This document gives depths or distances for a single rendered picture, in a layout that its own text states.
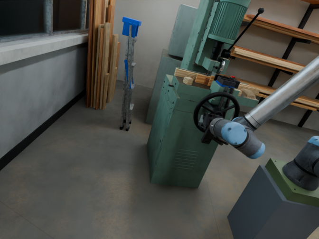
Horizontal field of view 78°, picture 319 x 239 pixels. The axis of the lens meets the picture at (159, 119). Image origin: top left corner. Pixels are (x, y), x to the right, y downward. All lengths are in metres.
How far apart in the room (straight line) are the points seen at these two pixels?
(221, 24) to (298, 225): 1.28
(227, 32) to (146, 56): 2.53
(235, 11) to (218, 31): 0.13
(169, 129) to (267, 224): 0.82
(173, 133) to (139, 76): 2.54
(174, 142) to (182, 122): 0.18
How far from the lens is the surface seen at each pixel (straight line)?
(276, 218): 1.42
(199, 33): 1.63
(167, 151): 1.55
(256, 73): 4.17
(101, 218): 1.50
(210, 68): 1.46
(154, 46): 3.76
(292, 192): 1.32
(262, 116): 1.02
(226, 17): 1.41
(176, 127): 1.44
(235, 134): 0.86
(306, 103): 4.22
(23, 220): 1.54
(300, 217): 1.47
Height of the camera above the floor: 1.23
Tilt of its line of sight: 26 degrees down
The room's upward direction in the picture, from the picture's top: 16 degrees clockwise
